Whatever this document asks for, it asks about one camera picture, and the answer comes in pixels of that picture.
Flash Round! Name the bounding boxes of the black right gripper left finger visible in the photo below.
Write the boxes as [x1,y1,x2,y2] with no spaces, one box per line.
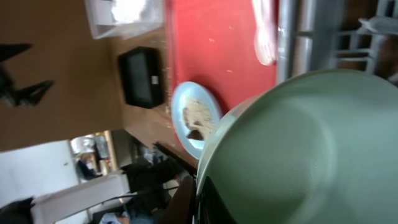
[157,175,196,224]

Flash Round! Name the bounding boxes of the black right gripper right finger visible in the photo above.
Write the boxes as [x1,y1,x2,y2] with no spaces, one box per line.
[197,177,230,224]

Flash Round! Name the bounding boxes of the green small plate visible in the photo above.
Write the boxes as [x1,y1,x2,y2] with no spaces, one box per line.
[195,70,397,223]

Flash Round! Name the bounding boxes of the white plastic fork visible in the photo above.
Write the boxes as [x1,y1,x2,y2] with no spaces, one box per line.
[252,0,277,66]

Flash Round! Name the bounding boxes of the white napkin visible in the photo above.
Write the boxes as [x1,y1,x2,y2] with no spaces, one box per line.
[111,0,160,24]

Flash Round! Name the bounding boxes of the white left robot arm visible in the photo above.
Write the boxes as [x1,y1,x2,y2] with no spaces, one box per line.
[1,170,130,224]

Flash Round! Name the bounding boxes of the grey dishwasher rack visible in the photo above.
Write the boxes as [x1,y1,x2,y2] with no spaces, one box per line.
[276,0,397,83]

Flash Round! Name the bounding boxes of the clear plastic waste bin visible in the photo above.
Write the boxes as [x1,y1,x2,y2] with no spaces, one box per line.
[85,0,164,39]

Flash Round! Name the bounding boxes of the brown food scraps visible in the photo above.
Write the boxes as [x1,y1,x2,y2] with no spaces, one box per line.
[183,98,215,141]

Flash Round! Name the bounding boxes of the light blue dinner plate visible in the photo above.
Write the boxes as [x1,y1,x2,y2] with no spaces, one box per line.
[171,82,223,159]

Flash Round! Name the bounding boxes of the black plastic tray bin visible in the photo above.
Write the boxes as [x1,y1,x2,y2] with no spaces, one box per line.
[118,46,164,109]

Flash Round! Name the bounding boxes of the red serving tray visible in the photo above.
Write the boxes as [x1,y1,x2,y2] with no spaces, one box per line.
[165,0,277,114]

